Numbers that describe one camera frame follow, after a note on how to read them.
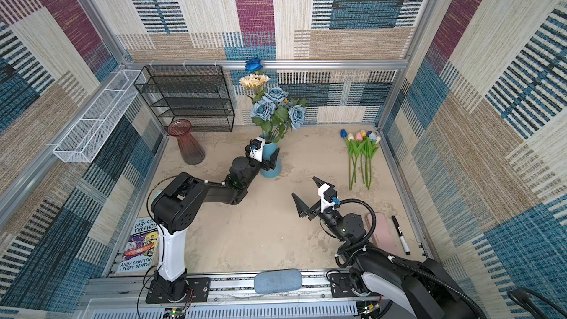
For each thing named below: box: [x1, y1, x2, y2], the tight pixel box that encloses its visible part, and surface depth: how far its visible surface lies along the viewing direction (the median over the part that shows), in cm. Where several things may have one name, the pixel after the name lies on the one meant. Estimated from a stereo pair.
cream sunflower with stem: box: [239, 73, 271, 105], surface depth 76 cm
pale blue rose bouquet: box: [251, 86, 308, 143], surface depth 77 cm
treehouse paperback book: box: [116, 216, 159, 274], surface depth 81 cm
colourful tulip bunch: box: [340, 128, 382, 191], surface depth 110 cm
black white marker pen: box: [391, 214, 411, 256], surface depth 84 cm
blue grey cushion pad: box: [253, 268, 303, 294], surface depth 74 cm
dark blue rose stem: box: [245, 56, 263, 74], surface depth 85 cm
